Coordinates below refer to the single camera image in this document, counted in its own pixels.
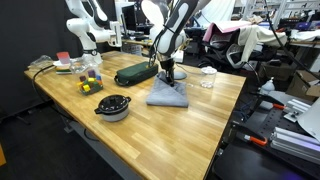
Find clear plastic bag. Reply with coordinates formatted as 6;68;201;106
28;54;54;70

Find black office chair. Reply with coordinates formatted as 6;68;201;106
199;23;268;73

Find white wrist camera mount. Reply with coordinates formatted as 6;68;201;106
173;49;186;64

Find beige jacket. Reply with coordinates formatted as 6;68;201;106
237;24;288;64

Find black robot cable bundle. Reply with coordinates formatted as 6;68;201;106
147;24;168;68

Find pink cloth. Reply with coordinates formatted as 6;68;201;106
202;20;253;44

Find dark green zip case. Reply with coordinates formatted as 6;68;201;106
113;61;160;88

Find clear plastic container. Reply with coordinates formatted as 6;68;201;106
69;58;88;74

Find short aluminium extrusion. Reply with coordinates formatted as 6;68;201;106
283;98;313;124

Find long aluminium extrusion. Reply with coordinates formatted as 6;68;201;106
269;133;320;166
273;126;320;148

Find brown cardboard box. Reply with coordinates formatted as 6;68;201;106
285;69;320;103

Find white curved sheet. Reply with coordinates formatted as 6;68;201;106
297;96;320;143

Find grey table frame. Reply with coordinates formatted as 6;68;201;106
53;103;144;180

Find white plate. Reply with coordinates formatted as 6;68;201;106
52;59;79;68

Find white pot with black lid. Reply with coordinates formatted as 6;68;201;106
93;94;132;123

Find red pink cup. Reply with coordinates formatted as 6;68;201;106
55;51;72;66

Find black fabric partition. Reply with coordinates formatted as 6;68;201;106
0;0;116;116

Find colourful toy blocks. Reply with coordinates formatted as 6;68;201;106
76;69;104;97

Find clear plastic jar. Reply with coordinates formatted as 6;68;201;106
200;66;218;89

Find black breadboard table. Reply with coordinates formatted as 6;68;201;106
213;106;320;180

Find wooden side desk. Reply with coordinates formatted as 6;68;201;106
121;34;193;63

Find white spray bottle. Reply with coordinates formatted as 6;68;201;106
259;77;276;96

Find thin black hanging cable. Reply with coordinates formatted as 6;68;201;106
263;0;320;80

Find grey terry towel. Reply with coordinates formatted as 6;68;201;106
145;70;190;108

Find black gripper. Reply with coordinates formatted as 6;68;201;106
159;56;176;87

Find metal shelving rack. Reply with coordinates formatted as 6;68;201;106
241;0;320;31

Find computer monitor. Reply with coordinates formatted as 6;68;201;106
114;1;138;34

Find orange handled clamp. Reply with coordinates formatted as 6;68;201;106
233;121;269;148
253;92;287;111

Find black cable on table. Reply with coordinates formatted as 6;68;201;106
30;64;74;123

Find stack of coloured pads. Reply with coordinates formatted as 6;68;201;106
54;67;73;75

